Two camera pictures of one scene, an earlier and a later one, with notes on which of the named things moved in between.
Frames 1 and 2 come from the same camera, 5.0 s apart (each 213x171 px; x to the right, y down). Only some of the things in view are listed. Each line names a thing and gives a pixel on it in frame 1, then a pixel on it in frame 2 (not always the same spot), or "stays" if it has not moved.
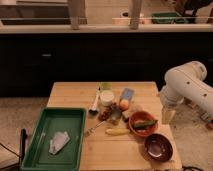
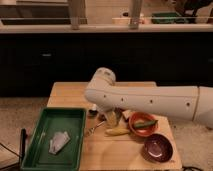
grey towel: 60,139 stays
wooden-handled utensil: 91,131 stays
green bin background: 171,18 stays
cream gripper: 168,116 → 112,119
